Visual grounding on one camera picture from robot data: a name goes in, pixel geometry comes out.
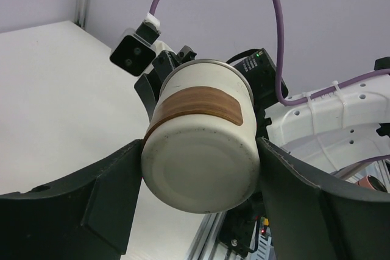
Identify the small tumbler cork band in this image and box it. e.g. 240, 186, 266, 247
141, 59, 260, 214

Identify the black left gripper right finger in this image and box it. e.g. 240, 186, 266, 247
257, 138, 389, 259

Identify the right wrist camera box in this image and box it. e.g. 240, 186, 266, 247
109, 13, 161, 77

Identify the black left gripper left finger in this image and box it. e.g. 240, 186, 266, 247
1, 139, 143, 259

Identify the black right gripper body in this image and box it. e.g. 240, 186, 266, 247
134, 46, 278, 138

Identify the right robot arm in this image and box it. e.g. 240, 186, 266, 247
135, 50, 389, 182

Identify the aluminium mounting rail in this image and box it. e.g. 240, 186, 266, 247
187, 162, 390, 260

